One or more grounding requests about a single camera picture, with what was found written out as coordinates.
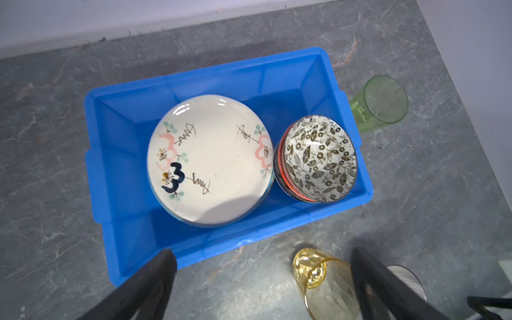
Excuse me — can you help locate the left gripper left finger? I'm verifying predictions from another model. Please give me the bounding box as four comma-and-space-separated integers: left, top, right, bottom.
80, 249, 177, 319

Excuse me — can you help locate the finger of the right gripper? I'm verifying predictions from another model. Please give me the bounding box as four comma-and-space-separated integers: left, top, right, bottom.
467, 296, 511, 320

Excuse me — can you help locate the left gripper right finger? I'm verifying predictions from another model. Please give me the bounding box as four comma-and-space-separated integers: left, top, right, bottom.
351, 247, 447, 319

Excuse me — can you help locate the yellow glass cup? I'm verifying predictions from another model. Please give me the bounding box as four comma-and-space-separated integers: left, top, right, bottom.
292, 247, 361, 320

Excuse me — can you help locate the cream floral plate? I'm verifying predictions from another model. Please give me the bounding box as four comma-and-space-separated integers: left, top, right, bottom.
147, 94, 275, 225

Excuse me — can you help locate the green leaf bowl bottom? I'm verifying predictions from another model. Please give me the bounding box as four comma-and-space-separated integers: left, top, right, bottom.
282, 115, 358, 203

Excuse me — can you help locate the red patterned bowl underneath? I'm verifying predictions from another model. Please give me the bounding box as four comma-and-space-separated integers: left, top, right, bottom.
273, 126, 315, 203

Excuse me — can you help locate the green glass cup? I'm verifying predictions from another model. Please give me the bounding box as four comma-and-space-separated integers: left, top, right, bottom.
349, 75, 409, 133

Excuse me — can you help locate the white watermelon plate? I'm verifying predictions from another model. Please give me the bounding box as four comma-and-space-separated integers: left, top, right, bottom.
152, 177, 273, 227

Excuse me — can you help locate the blue plastic bin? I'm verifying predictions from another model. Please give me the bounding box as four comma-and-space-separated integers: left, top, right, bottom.
84, 47, 374, 285

